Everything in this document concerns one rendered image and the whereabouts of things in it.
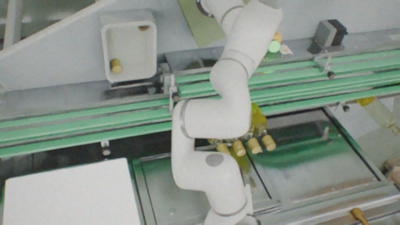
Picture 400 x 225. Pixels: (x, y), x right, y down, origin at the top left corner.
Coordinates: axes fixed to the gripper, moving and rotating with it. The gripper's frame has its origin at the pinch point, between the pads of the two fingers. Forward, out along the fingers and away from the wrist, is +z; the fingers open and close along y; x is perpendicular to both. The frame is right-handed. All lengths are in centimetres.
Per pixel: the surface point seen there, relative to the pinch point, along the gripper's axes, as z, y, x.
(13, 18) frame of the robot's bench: 63, 16, 83
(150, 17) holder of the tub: 38, 33, 29
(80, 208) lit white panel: -4, -12, 49
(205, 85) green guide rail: 29.1, 13.6, 9.3
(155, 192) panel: 2.7, -12.7, 25.2
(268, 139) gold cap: 15.2, 1.5, -13.4
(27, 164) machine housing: 16, -15, 72
